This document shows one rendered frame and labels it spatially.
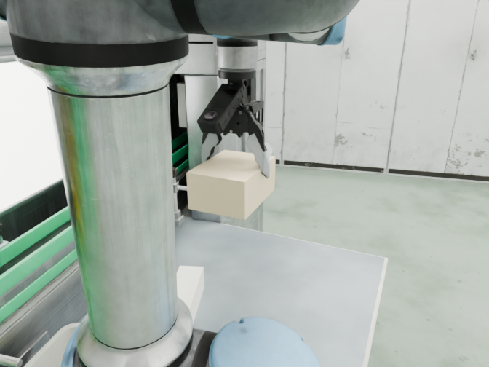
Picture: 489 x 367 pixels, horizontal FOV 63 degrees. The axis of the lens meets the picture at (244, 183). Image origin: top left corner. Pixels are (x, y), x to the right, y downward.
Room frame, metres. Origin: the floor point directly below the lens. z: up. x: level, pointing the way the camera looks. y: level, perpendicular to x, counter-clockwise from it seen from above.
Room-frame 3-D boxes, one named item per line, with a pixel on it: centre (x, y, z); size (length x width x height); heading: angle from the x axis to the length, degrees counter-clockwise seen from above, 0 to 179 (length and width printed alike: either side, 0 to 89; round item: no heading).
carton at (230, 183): (0.75, 0.02, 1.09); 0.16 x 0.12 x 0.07; 156
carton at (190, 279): (0.75, 0.14, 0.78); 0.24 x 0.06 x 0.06; 175
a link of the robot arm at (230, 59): (0.77, 0.02, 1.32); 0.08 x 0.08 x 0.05
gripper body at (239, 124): (0.78, 0.01, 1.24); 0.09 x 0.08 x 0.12; 156
